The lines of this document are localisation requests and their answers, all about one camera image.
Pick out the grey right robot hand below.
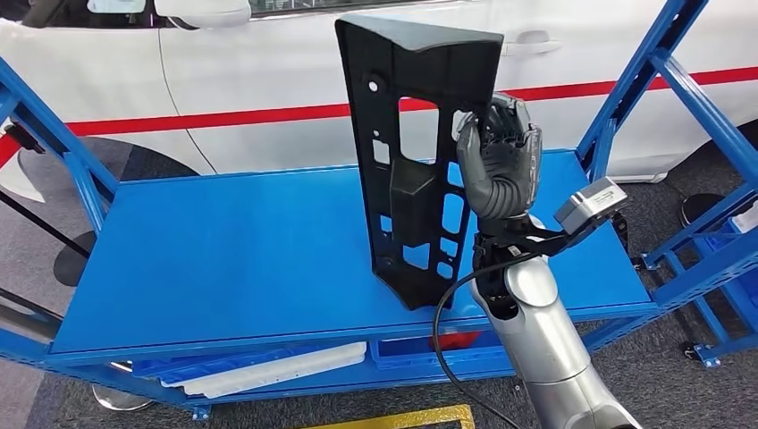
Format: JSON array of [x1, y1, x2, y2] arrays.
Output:
[[454, 92, 543, 194]]

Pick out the blue plastic crate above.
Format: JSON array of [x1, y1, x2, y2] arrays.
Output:
[[369, 331, 517, 380], [131, 343, 333, 386]]

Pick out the small red item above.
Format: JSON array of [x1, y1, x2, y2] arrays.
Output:
[[434, 332, 482, 351]]

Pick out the black plastic plate frame part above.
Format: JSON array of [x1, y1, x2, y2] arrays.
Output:
[[334, 14, 506, 311]]

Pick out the black ribbed object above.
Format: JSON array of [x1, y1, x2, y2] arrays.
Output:
[[611, 212, 630, 253]]

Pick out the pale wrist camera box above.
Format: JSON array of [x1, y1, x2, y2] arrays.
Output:
[[491, 176, 630, 258]]

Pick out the white car with red stripe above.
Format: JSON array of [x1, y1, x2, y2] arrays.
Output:
[[0, 0, 758, 203]]

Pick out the blue metal shelf rack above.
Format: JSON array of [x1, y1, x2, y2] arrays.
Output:
[[0, 0, 758, 422], [642, 183, 758, 368]]

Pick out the white plastic tray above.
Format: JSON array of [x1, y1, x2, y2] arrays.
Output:
[[159, 341, 368, 400]]

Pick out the black stanchion base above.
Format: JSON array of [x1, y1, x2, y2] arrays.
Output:
[[679, 193, 729, 229]]

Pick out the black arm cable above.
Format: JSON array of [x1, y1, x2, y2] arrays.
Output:
[[432, 253, 537, 429]]

